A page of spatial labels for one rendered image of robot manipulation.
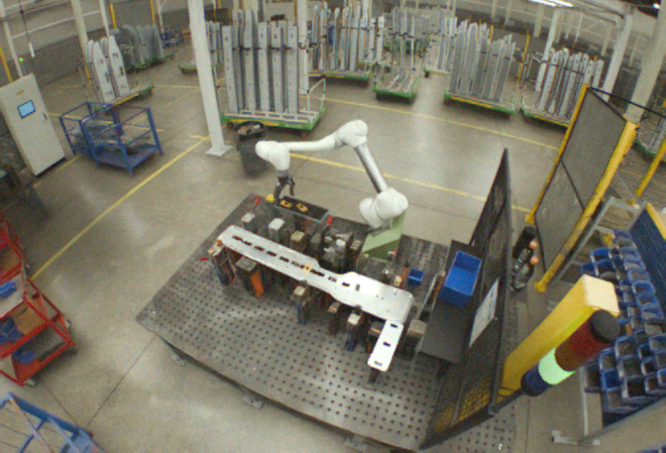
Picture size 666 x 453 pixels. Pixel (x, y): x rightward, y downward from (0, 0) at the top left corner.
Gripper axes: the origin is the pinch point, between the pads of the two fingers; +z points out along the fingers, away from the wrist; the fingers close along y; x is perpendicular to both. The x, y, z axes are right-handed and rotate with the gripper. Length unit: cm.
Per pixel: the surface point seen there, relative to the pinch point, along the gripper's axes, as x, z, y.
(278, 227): 7.8, 9.8, 17.0
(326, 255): 40.3, 24.2, 8.5
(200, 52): -298, -56, -144
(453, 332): 133, 18, 22
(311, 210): 18.9, 4.8, -4.7
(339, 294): 66, 21, 32
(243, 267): 7, 18, 52
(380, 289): 84, 21, 16
